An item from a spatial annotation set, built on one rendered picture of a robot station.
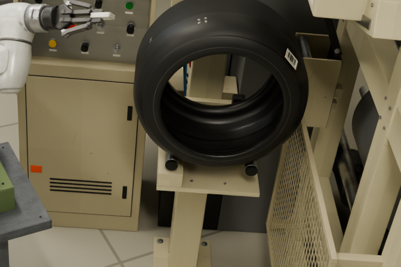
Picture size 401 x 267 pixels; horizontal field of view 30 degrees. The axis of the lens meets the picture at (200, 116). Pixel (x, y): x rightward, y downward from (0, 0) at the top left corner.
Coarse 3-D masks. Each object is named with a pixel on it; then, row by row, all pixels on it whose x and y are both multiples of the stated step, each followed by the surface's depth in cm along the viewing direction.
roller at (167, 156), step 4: (168, 156) 260; (172, 156) 260; (168, 160) 258; (172, 160) 258; (176, 160) 259; (168, 164) 258; (172, 164) 258; (176, 164) 258; (168, 168) 259; (172, 168) 259; (176, 168) 260
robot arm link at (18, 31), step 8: (0, 8) 237; (8, 8) 235; (16, 8) 234; (24, 8) 234; (0, 16) 236; (8, 16) 234; (16, 16) 233; (0, 24) 236; (8, 24) 234; (16, 24) 233; (24, 24) 233; (0, 32) 236; (8, 32) 234; (16, 32) 234; (24, 32) 235; (32, 32) 236; (0, 40) 236; (16, 40) 234; (24, 40) 235; (32, 40) 239
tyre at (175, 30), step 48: (192, 0) 244; (240, 0) 242; (144, 48) 243; (192, 48) 229; (240, 48) 229; (288, 48) 235; (144, 96) 240; (288, 96) 240; (192, 144) 267; (240, 144) 268
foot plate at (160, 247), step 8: (160, 240) 352; (168, 240) 355; (200, 240) 357; (208, 240) 358; (160, 248) 350; (200, 248) 353; (208, 248) 353; (160, 256) 345; (200, 256) 348; (208, 256) 349; (160, 264) 341; (200, 264) 344; (208, 264) 345
